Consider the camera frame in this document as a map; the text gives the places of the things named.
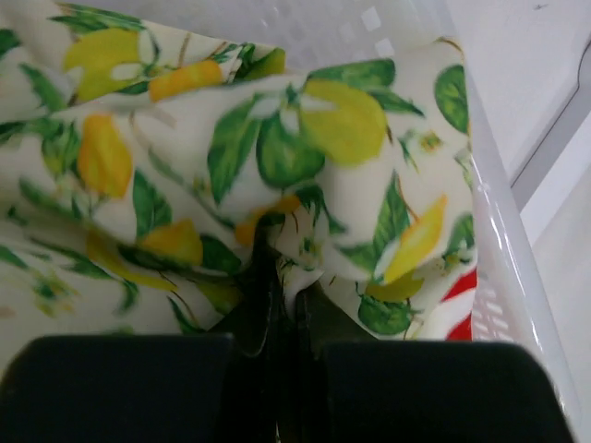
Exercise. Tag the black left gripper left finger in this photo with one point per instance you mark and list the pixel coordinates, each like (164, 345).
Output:
(250, 397)

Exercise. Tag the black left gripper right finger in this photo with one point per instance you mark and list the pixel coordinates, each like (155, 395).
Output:
(302, 377)

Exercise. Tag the red poppy skirt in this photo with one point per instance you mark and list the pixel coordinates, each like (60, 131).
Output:
(453, 315)

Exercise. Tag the lemon print skirt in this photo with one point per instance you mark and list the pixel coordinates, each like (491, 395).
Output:
(137, 161)

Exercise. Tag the translucent plastic basket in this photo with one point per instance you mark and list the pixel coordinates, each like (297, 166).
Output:
(521, 70)

